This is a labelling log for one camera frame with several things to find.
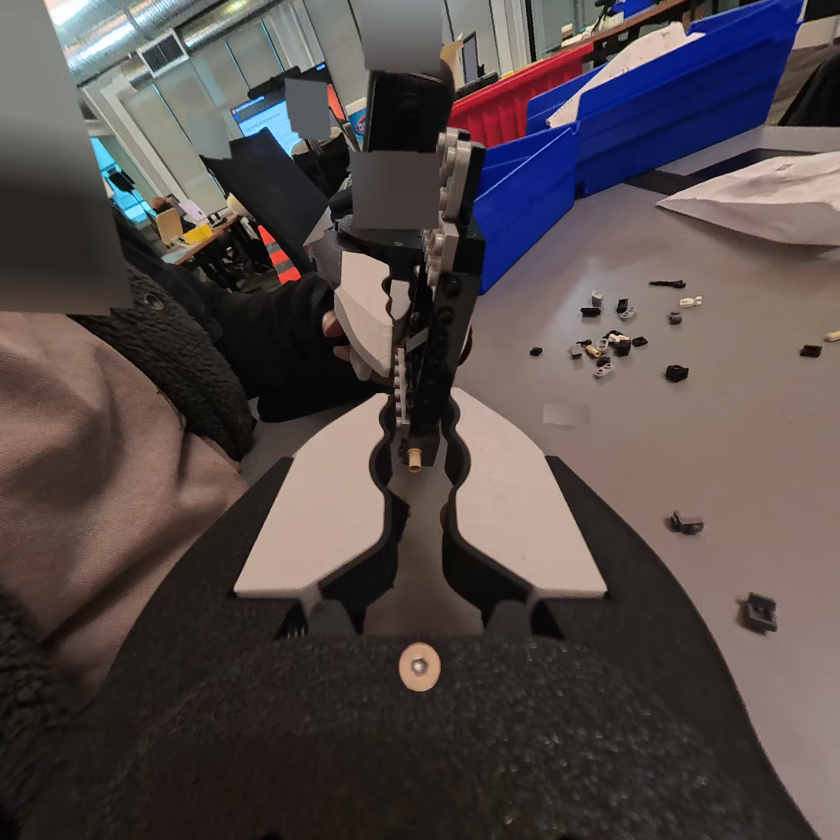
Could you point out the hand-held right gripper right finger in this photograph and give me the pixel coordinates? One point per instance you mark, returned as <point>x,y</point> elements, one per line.
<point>525,518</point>

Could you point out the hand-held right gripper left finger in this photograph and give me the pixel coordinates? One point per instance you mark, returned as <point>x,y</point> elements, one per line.
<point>321,518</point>

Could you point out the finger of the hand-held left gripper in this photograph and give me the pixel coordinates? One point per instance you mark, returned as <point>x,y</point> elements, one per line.
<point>367,308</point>

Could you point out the black brick car chassis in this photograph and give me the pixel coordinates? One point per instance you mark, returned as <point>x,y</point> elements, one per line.
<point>446,328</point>

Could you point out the blue plastic storage bin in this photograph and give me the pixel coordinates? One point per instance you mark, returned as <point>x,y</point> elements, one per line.
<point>518,210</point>
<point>689,105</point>

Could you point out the small dark clip piece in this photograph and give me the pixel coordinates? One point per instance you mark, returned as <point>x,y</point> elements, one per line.
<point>759,613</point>
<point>686,523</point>

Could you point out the person's left forearm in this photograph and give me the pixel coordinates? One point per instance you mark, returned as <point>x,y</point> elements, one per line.
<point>275,341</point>

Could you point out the grey desk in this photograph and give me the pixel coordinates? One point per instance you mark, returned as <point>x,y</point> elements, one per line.
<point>656,459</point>

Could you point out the person's left hand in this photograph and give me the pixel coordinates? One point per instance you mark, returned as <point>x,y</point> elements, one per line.
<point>333,323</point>

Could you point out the red plastic bin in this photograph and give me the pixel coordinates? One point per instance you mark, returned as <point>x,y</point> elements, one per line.
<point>512,105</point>

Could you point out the monitor with blue screen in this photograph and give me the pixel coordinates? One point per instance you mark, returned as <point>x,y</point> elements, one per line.
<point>262,121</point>

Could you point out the pile of small brick pieces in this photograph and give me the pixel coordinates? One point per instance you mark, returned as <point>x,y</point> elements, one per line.
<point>613,341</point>

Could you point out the black clip brick piece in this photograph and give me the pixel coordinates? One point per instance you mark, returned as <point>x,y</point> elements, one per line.
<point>676,373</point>

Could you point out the white printed paper bag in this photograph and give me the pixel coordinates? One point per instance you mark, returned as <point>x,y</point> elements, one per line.
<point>754,197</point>
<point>623,72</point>

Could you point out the beige sweatshirt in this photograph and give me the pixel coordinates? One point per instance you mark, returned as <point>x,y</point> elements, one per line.
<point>98,459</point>

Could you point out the wood-edged office table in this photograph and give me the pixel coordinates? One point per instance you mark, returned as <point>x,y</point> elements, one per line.
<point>643,19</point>

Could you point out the small black tile piece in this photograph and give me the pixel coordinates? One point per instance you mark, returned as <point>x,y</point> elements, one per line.
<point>810,351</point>

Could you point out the black office chair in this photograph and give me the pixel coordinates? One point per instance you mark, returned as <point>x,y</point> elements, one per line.
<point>814,92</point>

